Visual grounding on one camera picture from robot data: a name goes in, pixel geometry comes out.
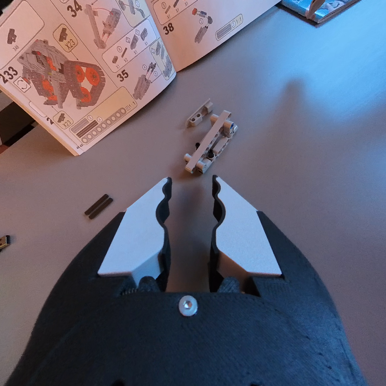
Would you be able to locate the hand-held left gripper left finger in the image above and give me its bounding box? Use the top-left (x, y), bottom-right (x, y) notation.
top-left (97, 177), bottom-right (172, 292)

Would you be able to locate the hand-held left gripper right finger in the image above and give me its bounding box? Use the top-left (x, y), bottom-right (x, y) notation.
top-left (209, 175), bottom-right (283, 293)

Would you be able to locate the grey toy brick assembly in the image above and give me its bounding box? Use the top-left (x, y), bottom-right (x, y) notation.
top-left (183, 110), bottom-right (239, 174)

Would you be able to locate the small grey toy beam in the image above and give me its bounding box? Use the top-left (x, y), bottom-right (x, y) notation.
top-left (305, 0), bottom-right (325, 18)

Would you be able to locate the black toy axle rod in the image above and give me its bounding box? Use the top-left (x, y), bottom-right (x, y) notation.
top-left (84, 194), bottom-right (109, 215)
top-left (89, 197), bottom-right (113, 220)

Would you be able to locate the grey angled toy brick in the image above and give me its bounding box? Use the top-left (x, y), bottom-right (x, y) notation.
top-left (185, 98), bottom-right (214, 128)

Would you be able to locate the open building instruction booklet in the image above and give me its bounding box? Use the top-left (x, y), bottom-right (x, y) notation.
top-left (0, 0), bottom-right (282, 156)

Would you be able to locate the blue building booklet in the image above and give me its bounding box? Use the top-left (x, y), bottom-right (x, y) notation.
top-left (281, 0), bottom-right (362, 27)

